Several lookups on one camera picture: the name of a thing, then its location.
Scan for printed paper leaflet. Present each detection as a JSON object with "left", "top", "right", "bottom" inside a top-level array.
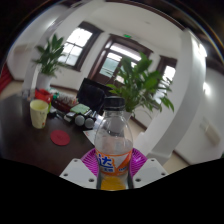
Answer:
[{"left": 82, "top": 128, "right": 98, "bottom": 146}]

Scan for white wall radiator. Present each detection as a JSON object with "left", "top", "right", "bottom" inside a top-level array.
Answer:
[{"left": 199, "top": 119, "right": 222, "bottom": 146}]

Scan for clear orange soda bottle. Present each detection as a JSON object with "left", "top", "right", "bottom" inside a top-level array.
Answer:
[{"left": 93, "top": 95, "right": 134, "bottom": 192}]

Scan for wide dark-framed window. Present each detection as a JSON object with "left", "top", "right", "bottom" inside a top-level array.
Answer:
[{"left": 58, "top": 20, "right": 104, "bottom": 73}]

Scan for red carpeted stairs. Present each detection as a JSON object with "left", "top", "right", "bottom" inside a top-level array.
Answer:
[{"left": 0, "top": 63, "right": 14, "bottom": 94}]

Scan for narrow dark-framed window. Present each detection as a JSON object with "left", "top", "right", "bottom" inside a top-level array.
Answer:
[{"left": 156, "top": 54, "right": 178, "bottom": 84}]

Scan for large potted green plant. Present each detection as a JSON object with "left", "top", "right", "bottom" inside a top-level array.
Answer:
[{"left": 105, "top": 51, "right": 175, "bottom": 123}]

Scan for flat round red coaster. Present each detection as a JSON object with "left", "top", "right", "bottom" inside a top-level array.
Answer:
[{"left": 50, "top": 129, "right": 72, "bottom": 147}]

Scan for dark wooden double door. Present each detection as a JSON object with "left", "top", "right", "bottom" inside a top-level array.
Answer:
[{"left": 89, "top": 33, "right": 154, "bottom": 88}]

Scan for small potted green plant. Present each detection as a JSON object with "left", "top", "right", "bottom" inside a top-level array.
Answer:
[{"left": 32, "top": 33, "right": 66, "bottom": 92}]

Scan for pale yellow cup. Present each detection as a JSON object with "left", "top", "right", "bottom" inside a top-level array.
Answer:
[{"left": 29, "top": 98, "right": 50, "bottom": 130}]

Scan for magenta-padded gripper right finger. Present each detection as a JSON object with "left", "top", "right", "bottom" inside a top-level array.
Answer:
[{"left": 127, "top": 148, "right": 169, "bottom": 190}]

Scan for green packet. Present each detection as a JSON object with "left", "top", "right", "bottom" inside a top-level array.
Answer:
[{"left": 69, "top": 103, "right": 91, "bottom": 115}]

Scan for red box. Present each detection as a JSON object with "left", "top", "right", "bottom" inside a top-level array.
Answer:
[{"left": 34, "top": 88, "right": 54, "bottom": 104}]

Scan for black chair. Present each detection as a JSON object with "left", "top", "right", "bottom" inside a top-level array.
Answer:
[{"left": 76, "top": 77, "right": 116, "bottom": 116}]

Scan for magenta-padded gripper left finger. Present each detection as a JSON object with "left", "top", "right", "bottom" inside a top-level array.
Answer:
[{"left": 59, "top": 147, "right": 100, "bottom": 190}]

